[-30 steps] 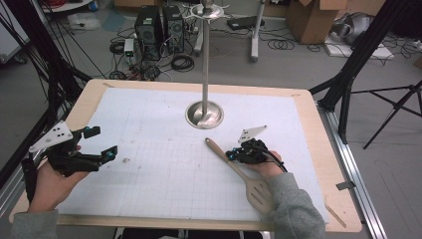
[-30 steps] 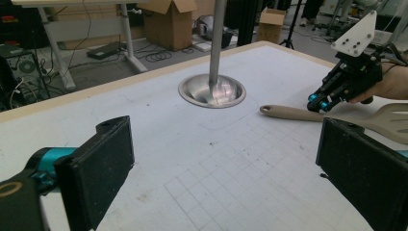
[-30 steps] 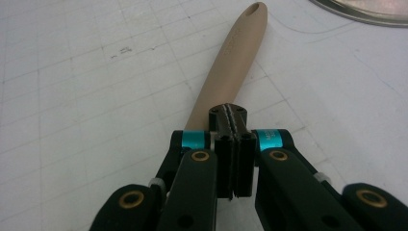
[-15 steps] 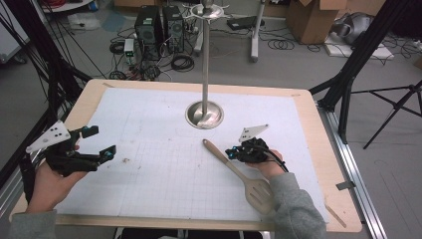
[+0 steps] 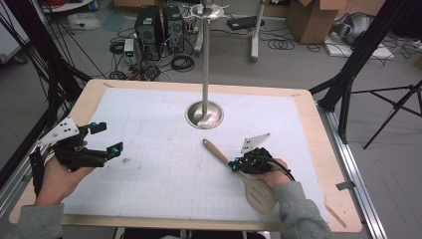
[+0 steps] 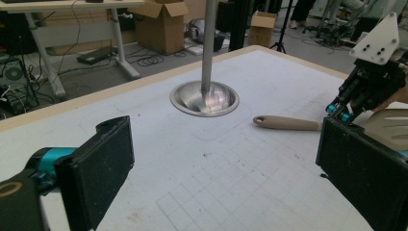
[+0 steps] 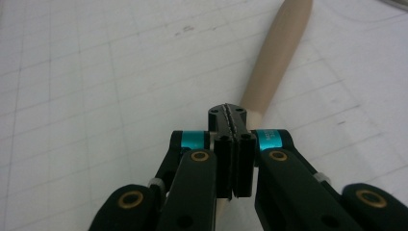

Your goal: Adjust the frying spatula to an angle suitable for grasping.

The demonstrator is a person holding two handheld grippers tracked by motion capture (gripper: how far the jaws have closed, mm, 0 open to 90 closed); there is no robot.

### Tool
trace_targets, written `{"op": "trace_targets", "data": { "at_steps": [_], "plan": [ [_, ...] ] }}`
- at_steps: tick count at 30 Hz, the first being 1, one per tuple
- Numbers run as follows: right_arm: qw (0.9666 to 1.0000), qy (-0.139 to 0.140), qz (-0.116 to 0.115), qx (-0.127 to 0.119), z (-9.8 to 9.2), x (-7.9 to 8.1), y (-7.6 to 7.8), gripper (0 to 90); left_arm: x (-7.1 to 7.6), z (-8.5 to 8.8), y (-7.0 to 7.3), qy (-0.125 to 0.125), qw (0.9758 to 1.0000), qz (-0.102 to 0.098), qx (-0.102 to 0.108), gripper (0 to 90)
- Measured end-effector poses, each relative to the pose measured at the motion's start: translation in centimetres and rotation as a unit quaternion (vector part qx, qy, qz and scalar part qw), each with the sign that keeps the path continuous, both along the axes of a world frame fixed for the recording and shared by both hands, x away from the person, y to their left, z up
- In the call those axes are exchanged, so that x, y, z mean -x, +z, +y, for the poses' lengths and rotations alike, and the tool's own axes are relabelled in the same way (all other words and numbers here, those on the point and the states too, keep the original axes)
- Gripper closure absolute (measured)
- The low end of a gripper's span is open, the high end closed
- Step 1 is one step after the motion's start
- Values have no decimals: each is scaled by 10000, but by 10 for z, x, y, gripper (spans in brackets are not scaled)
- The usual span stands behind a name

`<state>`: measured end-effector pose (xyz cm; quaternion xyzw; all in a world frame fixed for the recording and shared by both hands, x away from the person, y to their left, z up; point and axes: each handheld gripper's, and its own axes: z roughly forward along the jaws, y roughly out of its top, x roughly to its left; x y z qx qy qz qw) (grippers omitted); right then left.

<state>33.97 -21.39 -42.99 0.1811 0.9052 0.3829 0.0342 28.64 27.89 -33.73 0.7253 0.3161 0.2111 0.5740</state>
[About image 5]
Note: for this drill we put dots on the white flat board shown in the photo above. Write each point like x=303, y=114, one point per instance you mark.
x=381, y=51

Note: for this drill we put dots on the metal utensil hanging stand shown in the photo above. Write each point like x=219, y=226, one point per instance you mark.
x=205, y=66

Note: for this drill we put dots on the brown cardboard box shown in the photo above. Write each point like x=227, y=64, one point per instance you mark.
x=310, y=21

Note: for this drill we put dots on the person's right hand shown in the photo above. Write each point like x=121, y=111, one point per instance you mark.
x=280, y=177

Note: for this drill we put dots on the aluminium rail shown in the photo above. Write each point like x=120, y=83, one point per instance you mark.
x=363, y=205

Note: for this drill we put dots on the black tripod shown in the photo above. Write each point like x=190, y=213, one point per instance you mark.
x=394, y=103

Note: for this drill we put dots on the white grid mat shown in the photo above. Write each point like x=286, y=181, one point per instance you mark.
x=166, y=186

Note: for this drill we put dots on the black frame post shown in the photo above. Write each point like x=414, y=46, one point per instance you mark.
x=361, y=49
x=40, y=43

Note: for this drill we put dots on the grey metal clamp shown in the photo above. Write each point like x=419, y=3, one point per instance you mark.
x=345, y=185

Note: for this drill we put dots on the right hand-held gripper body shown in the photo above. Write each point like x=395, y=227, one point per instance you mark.
x=257, y=164

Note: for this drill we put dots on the black computer tower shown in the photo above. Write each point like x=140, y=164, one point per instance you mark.
x=174, y=28
x=147, y=31

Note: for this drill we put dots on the beige slotted spatula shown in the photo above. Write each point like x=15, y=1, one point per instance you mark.
x=215, y=151

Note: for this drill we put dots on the white stand leg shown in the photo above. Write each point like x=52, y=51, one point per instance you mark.
x=256, y=33

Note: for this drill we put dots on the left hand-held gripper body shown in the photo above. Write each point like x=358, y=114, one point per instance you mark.
x=78, y=157

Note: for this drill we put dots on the thin wooden strip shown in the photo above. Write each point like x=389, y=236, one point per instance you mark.
x=335, y=215

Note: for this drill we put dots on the grey rounded device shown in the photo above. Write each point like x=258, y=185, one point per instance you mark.
x=353, y=28

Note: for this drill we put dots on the person's left hand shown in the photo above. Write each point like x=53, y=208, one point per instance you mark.
x=56, y=186

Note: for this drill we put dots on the black flat box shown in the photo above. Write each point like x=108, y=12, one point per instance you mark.
x=244, y=22

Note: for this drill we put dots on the clear plastic bag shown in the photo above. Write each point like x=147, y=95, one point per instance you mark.
x=83, y=21

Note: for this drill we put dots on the small white power box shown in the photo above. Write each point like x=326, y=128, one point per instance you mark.
x=129, y=46

